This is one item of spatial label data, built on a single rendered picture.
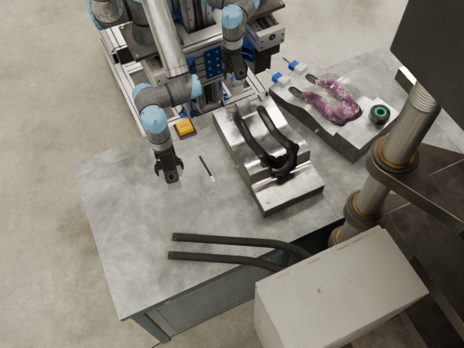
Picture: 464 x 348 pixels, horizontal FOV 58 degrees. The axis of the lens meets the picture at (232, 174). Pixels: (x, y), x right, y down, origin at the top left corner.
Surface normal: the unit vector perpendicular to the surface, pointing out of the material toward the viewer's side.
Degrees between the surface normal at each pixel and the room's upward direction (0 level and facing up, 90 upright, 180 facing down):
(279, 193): 0
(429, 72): 90
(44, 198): 0
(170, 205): 0
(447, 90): 90
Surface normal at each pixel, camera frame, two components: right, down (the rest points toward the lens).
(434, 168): -0.04, -0.50
